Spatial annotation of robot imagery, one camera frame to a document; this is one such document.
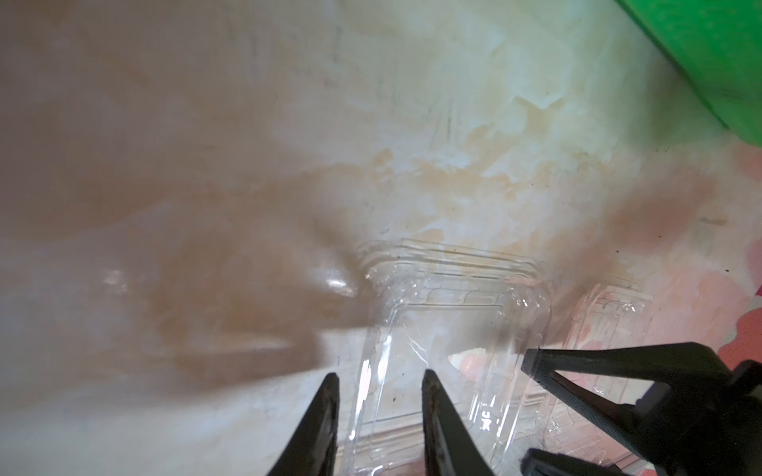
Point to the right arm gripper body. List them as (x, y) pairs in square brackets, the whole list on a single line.
[(693, 422)]

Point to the green plastic basket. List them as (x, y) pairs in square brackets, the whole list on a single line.
[(717, 47)]

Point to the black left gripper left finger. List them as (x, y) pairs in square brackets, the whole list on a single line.
[(312, 448)]

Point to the clear clamshell container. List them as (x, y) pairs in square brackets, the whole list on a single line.
[(603, 316), (468, 315)]

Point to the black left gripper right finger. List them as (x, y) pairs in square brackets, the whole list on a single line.
[(449, 449)]

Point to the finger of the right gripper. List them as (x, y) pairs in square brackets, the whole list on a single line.
[(537, 462), (548, 366)]

